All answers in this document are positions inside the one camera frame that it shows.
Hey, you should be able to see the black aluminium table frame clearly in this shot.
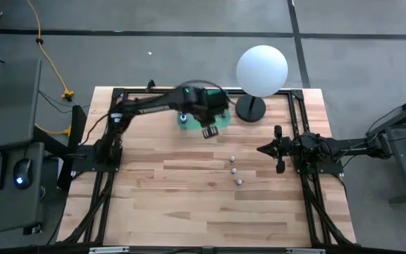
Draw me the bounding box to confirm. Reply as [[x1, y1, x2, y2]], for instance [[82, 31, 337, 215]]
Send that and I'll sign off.
[[56, 87, 357, 248]]

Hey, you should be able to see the grey desk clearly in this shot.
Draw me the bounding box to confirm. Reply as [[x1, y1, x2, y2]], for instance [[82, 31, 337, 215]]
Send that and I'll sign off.
[[0, 58, 45, 237]]

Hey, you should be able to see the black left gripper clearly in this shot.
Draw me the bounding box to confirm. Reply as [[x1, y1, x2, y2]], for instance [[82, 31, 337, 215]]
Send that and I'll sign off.
[[192, 104, 223, 140]]

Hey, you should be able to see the black computer mouse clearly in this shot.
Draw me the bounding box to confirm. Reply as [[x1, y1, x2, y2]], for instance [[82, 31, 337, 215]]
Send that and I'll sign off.
[[12, 157, 35, 191]]

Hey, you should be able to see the silver metal bracket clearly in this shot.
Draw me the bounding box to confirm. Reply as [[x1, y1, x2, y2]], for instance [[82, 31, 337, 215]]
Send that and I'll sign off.
[[285, 248, 326, 254], [88, 246, 130, 254]]

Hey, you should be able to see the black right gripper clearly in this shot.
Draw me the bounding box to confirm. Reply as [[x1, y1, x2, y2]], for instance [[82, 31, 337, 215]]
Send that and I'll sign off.
[[257, 124, 300, 174]]

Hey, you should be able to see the teal translucent plastic bin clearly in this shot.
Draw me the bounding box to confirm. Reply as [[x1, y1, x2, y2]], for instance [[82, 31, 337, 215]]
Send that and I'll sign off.
[[176, 89, 232, 131]]

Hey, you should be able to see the white globe lamp black stand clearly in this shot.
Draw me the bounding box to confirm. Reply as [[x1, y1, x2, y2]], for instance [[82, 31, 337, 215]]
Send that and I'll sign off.
[[235, 44, 289, 123]]

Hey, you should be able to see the yellow extension cord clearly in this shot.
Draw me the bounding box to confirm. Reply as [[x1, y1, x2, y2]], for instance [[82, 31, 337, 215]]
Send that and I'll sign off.
[[35, 123, 73, 137], [25, 0, 75, 102]]

